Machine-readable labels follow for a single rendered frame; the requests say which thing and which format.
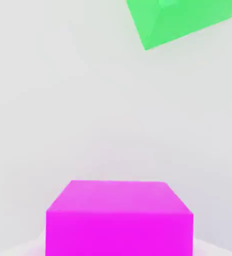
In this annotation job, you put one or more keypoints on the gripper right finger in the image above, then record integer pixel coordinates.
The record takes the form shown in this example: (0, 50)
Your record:
(205, 250)

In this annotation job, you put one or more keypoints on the small magenta cube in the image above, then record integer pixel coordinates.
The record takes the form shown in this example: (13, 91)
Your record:
(119, 226)

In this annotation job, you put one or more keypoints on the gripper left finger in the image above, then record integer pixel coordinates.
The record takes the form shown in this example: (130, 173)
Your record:
(35, 249)

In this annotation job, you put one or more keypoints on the small green cube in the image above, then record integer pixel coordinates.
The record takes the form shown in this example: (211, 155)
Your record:
(176, 22)

